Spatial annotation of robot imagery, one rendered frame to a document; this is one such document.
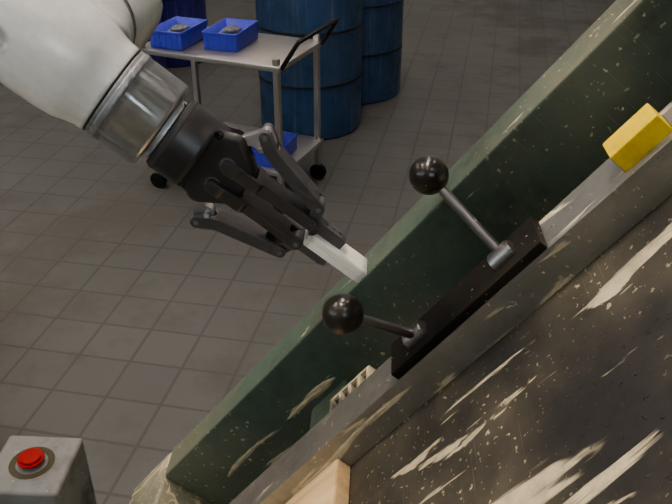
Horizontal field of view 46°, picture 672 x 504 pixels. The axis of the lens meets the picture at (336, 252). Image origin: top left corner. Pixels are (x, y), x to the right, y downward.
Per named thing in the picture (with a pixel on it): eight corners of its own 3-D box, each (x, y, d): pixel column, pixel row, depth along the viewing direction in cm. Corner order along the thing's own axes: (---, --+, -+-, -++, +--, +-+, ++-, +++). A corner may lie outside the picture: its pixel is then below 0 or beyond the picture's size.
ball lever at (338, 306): (404, 334, 81) (308, 306, 72) (429, 311, 80) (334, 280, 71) (418, 363, 79) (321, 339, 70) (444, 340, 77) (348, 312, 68)
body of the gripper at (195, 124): (199, 81, 75) (277, 140, 78) (151, 145, 79) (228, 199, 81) (181, 109, 69) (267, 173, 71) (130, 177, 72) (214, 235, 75)
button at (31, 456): (25, 455, 124) (22, 445, 123) (50, 456, 123) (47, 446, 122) (14, 474, 120) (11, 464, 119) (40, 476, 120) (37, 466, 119)
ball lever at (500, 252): (502, 274, 76) (409, 173, 78) (531, 248, 74) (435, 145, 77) (492, 282, 72) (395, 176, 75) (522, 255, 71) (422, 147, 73)
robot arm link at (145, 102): (103, 109, 78) (154, 146, 80) (71, 146, 70) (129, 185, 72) (152, 38, 74) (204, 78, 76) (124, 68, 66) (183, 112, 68)
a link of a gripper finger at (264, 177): (223, 154, 77) (231, 143, 76) (315, 218, 80) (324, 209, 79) (215, 171, 73) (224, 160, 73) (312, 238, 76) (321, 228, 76)
